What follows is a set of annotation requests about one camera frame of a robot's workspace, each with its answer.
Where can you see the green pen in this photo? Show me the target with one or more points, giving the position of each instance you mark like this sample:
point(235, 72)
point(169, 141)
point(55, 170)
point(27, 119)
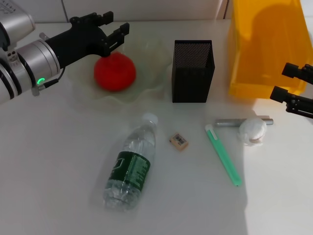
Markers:
point(222, 154)

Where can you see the clear water bottle green label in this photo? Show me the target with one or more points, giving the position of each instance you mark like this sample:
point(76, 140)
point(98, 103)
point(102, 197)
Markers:
point(132, 169)

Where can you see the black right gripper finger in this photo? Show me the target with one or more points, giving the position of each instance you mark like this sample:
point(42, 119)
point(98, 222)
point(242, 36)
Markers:
point(296, 102)
point(300, 71)

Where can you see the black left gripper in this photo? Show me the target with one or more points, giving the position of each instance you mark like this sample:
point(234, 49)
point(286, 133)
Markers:
point(80, 40)

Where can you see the clear green glass fruit bowl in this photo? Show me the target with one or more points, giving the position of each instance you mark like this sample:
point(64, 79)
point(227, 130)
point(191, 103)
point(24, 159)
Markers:
point(151, 73)

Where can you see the silver glitter pen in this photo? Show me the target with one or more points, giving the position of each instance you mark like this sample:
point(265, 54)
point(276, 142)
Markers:
point(227, 122)

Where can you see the red soft ball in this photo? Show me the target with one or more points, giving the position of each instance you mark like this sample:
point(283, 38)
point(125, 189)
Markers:
point(115, 73)

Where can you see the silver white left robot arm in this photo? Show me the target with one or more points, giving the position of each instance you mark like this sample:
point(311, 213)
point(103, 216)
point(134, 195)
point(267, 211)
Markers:
point(31, 66)

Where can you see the white paper ball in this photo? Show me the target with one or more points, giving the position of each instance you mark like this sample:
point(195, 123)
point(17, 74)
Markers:
point(253, 131)

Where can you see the black mesh pen holder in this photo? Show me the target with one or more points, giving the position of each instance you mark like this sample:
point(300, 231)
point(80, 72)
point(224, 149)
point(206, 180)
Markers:
point(192, 80)

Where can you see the beige eraser with barcode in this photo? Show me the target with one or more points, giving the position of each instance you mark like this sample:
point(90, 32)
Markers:
point(179, 141)

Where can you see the yellow plastic bin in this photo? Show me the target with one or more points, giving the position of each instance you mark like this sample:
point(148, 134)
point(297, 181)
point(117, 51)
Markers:
point(266, 49)

